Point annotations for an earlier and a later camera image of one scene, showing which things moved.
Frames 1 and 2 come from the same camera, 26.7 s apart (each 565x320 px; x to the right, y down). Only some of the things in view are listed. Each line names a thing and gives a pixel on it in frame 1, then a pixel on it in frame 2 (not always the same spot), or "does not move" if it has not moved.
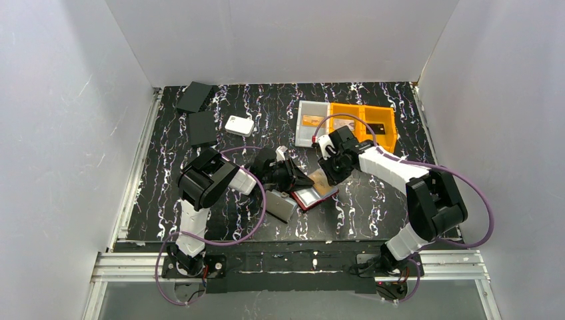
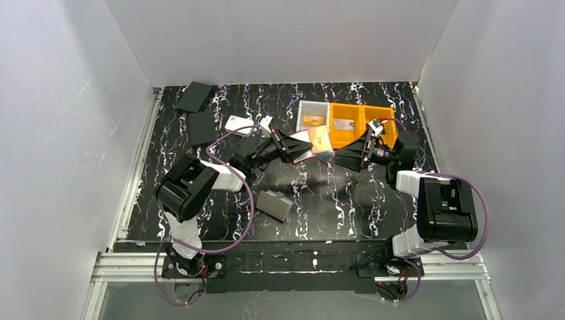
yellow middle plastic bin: (346, 111) does not move
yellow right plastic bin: (380, 115) does not move
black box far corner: (194, 97) does not move
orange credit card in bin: (313, 120) does not move
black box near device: (202, 127) does not move
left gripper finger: (300, 179) to (288, 143)
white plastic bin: (310, 114) does not move
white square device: (240, 125) does not move
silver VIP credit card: (340, 123) does not move
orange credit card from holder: (321, 183) to (320, 139)
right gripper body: (332, 167) to (366, 150)
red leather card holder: (308, 197) to (304, 135)
